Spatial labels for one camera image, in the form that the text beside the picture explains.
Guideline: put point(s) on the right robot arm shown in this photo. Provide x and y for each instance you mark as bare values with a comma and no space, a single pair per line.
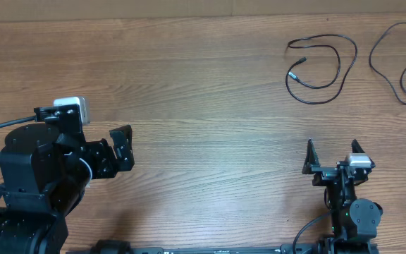
354,220

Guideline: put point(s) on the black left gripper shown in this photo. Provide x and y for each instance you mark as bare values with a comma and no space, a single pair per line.
105,167

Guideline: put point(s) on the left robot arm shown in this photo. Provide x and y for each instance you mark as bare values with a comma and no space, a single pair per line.
46,168

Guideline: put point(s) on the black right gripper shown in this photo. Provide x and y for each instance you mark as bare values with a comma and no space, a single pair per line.
324,173

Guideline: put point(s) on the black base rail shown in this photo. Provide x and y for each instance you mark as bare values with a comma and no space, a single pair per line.
109,246

